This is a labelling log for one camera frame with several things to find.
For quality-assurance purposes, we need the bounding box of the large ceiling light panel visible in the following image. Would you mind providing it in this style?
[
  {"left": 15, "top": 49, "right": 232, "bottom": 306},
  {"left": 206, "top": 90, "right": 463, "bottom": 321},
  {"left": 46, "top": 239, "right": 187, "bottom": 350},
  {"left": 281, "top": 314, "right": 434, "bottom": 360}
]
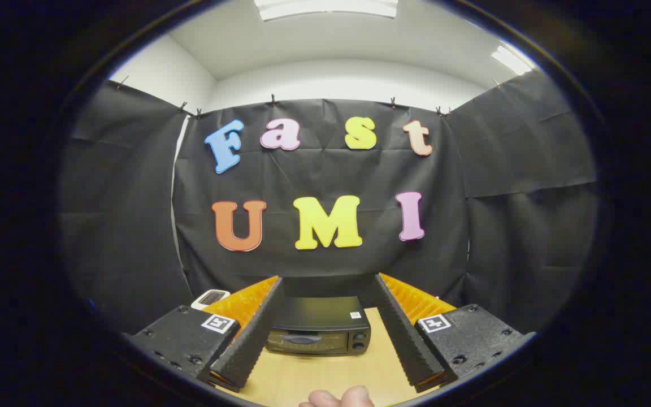
[{"left": 254, "top": 0, "right": 400, "bottom": 22}]

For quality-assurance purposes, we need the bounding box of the black backdrop cloth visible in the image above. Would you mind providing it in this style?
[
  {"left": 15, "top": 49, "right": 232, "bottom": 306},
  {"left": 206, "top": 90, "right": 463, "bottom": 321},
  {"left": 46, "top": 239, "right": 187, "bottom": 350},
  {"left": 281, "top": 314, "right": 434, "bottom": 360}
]
[{"left": 60, "top": 71, "right": 600, "bottom": 334}]

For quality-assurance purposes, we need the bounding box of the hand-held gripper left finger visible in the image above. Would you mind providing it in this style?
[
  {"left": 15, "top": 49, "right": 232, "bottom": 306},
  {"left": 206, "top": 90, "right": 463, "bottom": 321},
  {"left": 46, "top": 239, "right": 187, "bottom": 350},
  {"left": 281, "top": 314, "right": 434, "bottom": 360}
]
[{"left": 124, "top": 275, "right": 285, "bottom": 393}]

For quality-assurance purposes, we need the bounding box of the small ceiling light panel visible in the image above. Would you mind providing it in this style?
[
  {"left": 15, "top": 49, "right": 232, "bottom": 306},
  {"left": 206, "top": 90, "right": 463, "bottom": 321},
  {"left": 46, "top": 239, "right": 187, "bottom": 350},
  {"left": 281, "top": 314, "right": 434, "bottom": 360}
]
[{"left": 492, "top": 45, "right": 533, "bottom": 76}]

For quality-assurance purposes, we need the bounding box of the black toaster oven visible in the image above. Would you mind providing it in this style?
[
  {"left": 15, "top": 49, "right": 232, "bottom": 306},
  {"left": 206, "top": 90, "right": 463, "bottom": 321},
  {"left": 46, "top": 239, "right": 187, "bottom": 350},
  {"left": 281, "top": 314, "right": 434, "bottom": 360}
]
[{"left": 265, "top": 297, "right": 372, "bottom": 356}]

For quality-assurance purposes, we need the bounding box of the white slot toaster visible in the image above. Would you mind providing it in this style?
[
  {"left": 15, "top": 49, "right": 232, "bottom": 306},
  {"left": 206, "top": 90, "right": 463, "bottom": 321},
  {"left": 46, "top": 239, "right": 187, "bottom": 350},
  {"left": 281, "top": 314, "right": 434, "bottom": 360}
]
[{"left": 191, "top": 289, "right": 231, "bottom": 311}]

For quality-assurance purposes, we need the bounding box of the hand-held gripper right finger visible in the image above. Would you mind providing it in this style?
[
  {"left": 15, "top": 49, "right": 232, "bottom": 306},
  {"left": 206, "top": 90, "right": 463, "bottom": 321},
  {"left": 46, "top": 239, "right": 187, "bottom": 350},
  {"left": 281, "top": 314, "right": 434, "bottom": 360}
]
[{"left": 372, "top": 272, "right": 536, "bottom": 393}]

